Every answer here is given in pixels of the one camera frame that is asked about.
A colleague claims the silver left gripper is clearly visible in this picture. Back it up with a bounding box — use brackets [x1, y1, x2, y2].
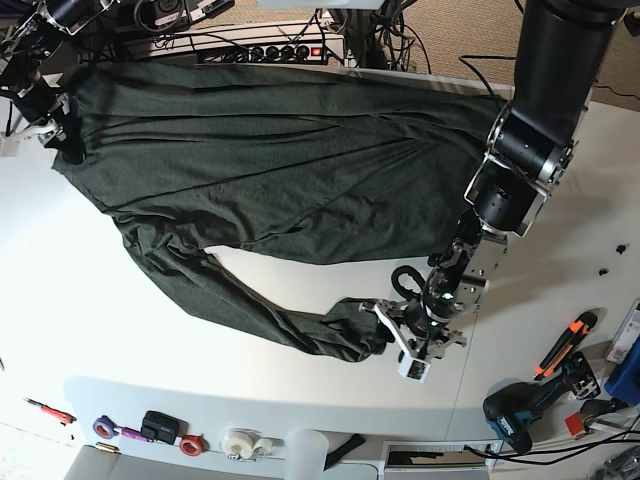
[359, 227, 508, 360]

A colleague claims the dark green t-shirt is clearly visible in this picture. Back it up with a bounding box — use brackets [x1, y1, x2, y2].
[53, 63, 498, 362]

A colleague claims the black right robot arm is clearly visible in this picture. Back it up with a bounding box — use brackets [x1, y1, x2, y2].
[1, 1, 118, 164]

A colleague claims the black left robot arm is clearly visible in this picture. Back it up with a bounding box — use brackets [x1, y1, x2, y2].
[368, 1, 637, 367]

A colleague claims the orange black utility knife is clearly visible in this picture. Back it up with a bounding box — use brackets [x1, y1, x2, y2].
[533, 311, 598, 382]

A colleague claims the white tape dispenser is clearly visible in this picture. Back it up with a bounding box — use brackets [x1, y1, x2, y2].
[219, 429, 284, 461]

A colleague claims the blue box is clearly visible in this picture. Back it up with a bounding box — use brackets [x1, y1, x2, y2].
[605, 342, 640, 406]

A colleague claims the white power strip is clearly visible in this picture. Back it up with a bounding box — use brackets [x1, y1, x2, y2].
[130, 22, 351, 66]

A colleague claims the red tape roll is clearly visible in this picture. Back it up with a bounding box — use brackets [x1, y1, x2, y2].
[179, 435, 206, 457]

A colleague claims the red screwdriver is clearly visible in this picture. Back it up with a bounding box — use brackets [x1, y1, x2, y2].
[24, 398, 76, 426]

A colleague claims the purple tape roll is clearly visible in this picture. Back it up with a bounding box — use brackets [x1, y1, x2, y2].
[93, 415, 117, 440]

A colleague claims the purple marker pen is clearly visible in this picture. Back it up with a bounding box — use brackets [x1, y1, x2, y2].
[116, 427, 153, 443]

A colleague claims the teal black cordless drill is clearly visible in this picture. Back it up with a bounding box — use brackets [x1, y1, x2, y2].
[483, 351, 601, 454]

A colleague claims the black action camera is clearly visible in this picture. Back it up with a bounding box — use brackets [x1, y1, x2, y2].
[140, 411, 181, 445]

